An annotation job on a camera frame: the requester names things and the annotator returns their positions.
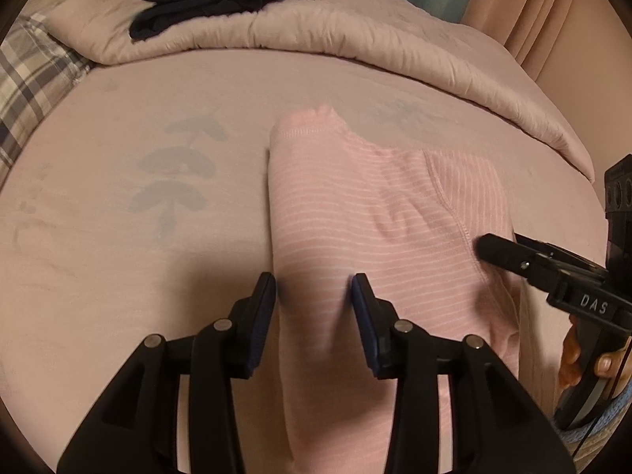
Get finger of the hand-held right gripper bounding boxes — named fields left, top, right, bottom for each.
left=516, top=234, right=610, bottom=280
left=474, top=233, right=561, bottom=288

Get navy clothes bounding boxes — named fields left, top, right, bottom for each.
left=129, top=0, right=271, bottom=43

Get blue plaid cloth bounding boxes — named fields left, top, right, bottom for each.
left=0, top=12, right=94, bottom=175

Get person's right hand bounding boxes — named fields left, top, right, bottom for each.
left=558, top=323, right=625, bottom=388

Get pink curtain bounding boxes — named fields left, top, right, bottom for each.
left=461, top=0, right=632, bottom=169

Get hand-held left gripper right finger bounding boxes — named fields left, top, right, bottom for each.
left=350, top=273, right=576, bottom=474

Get pink striped garment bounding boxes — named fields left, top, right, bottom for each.
left=267, top=105, right=525, bottom=474

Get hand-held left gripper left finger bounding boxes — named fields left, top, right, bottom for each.
left=56, top=271, right=277, bottom=474

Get pink bed sheet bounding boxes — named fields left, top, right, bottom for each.
left=0, top=44, right=613, bottom=474

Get pale pink comforter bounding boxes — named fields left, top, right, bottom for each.
left=44, top=0, right=596, bottom=184

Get person's right forearm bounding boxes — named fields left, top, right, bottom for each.
left=552, top=395, right=619, bottom=461

